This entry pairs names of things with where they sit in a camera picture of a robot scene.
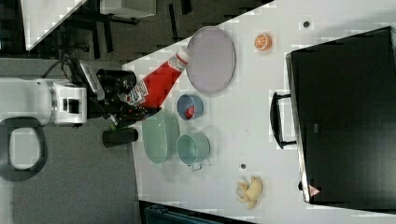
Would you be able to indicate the blue small bowl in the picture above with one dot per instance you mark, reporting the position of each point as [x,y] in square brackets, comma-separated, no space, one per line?
[187,100]

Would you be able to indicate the red ketchup bottle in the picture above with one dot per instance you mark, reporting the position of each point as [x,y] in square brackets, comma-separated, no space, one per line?
[152,90]

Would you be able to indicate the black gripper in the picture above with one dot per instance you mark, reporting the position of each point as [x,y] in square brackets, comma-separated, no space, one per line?
[112,107]

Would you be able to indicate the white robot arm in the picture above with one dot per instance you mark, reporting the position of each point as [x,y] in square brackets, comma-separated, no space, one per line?
[29,105]

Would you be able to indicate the peeled banana toy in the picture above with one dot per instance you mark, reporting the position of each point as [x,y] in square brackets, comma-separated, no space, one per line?
[249,194]

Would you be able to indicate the teal cup with handle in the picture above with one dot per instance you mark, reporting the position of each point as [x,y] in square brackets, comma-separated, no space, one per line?
[193,149]

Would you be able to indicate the black cylinder post upper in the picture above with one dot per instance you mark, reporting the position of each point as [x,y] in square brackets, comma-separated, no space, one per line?
[115,76]

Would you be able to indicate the green oval colander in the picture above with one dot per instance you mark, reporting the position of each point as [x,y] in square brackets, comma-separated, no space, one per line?
[160,134]

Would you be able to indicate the black toaster oven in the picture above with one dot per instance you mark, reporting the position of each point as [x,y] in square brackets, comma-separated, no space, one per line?
[343,98]

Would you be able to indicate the white background table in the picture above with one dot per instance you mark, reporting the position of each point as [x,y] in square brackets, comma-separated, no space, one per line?
[41,17]

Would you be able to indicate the purple round plate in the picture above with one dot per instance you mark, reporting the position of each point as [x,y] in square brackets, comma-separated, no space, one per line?
[213,60]

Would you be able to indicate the black oven door handle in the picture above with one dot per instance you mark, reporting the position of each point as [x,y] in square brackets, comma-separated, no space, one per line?
[275,120]

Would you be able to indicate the orange slice toy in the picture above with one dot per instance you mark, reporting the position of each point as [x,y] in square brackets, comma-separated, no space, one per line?
[263,42]

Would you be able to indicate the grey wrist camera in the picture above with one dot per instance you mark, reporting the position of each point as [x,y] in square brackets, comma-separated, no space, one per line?
[90,73]

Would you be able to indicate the red toy in bowl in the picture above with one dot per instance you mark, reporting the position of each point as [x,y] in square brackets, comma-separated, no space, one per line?
[189,113]

